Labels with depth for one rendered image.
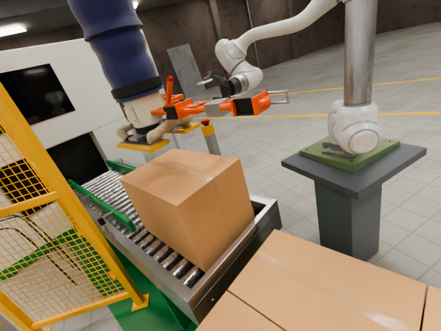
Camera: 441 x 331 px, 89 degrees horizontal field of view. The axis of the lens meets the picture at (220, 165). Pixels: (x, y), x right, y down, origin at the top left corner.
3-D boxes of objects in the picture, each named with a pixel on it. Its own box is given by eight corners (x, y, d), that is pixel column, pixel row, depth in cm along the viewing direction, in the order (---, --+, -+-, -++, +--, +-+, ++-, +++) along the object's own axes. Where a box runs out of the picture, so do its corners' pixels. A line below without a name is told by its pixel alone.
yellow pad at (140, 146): (117, 148, 115) (112, 138, 112) (134, 139, 121) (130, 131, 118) (151, 153, 92) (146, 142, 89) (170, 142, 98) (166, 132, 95)
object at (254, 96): (233, 117, 67) (229, 100, 65) (247, 108, 71) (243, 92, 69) (256, 115, 61) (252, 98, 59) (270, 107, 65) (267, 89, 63)
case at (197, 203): (146, 230, 147) (118, 178, 129) (191, 196, 169) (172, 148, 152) (206, 273, 104) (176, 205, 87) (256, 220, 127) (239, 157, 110)
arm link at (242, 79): (250, 90, 111) (243, 94, 108) (236, 92, 117) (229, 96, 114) (246, 71, 107) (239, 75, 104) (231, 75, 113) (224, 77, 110)
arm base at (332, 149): (332, 141, 137) (331, 132, 135) (372, 145, 119) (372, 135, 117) (314, 152, 129) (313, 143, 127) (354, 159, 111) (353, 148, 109)
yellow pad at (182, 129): (147, 132, 126) (144, 124, 124) (162, 125, 132) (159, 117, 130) (185, 134, 103) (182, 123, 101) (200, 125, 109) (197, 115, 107)
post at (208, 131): (233, 230, 204) (199, 127, 162) (237, 224, 208) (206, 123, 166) (239, 232, 200) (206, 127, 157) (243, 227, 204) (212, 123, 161)
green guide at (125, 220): (64, 190, 253) (60, 183, 249) (73, 184, 259) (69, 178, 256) (122, 240, 143) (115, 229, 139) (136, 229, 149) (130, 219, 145)
